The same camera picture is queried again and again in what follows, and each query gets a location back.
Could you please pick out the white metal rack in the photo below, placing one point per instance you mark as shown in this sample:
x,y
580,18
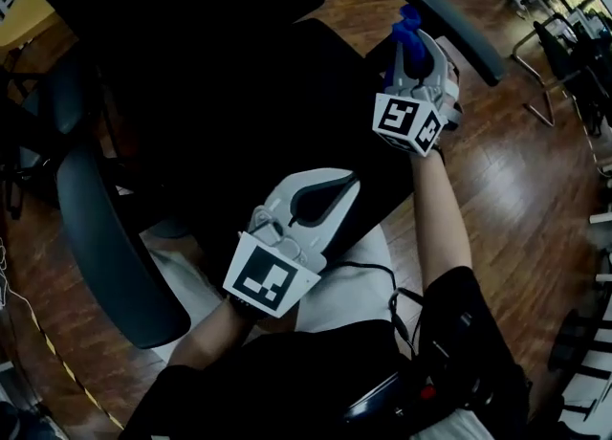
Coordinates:
x,y
597,361

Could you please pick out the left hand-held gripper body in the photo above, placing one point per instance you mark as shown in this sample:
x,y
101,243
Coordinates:
x,y
263,280

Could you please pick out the person wearing black headset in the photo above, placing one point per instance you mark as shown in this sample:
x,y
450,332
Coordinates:
x,y
287,380

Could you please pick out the black monitor screen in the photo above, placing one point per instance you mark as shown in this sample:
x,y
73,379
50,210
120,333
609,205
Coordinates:
x,y
373,404

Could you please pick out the black mesh office chair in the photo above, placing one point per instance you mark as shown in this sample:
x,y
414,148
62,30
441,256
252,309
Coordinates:
x,y
239,94

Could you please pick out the person's right forearm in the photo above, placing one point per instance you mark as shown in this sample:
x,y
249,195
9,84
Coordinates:
x,y
435,218

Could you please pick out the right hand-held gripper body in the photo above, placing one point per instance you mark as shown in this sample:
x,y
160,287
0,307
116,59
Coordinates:
x,y
397,115

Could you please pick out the black thin-legged chair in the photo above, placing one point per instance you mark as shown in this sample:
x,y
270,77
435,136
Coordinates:
x,y
72,98

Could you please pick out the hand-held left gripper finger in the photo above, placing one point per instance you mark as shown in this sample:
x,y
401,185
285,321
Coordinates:
x,y
315,174
342,218

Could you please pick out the grey plastic bag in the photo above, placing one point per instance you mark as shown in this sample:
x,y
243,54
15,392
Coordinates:
x,y
24,424

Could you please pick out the round wooden table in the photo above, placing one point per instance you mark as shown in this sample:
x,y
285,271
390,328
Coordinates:
x,y
28,22

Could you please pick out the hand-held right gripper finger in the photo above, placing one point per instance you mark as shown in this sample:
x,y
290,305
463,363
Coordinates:
x,y
397,74
439,62

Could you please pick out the person's white trousers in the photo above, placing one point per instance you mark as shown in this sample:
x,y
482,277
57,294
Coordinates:
x,y
354,294

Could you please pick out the yellow black striped floor tape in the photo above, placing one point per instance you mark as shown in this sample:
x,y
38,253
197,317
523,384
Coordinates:
x,y
64,365

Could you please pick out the person's left forearm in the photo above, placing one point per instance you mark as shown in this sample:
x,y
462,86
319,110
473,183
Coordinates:
x,y
210,333

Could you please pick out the blue cloth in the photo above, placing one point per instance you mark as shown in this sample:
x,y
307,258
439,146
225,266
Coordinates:
x,y
406,31

